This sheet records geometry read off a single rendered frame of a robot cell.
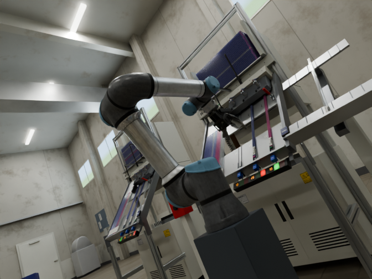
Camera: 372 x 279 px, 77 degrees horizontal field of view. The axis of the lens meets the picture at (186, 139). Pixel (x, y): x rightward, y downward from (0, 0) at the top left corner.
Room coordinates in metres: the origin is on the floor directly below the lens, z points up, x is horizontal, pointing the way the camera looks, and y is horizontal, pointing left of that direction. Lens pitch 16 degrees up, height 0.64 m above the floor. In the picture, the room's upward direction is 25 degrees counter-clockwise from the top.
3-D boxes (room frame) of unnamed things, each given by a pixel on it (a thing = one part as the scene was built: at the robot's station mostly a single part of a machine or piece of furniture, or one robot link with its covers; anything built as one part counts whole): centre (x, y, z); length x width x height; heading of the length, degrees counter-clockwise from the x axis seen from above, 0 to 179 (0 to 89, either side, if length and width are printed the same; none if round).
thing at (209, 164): (0.83, -0.01, 0.72); 0.13 x 0.12 x 0.14; 43
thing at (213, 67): (1.73, -0.55, 1.52); 0.51 x 0.13 x 0.27; 50
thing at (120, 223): (2.64, 0.64, 0.66); 1.01 x 0.73 x 1.31; 140
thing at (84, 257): (10.19, 5.90, 0.75); 0.84 x 0.69 x 1.50; 139
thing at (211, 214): (0.82, -0.01, 0.60); 0.15 x 0.15 x 0.10
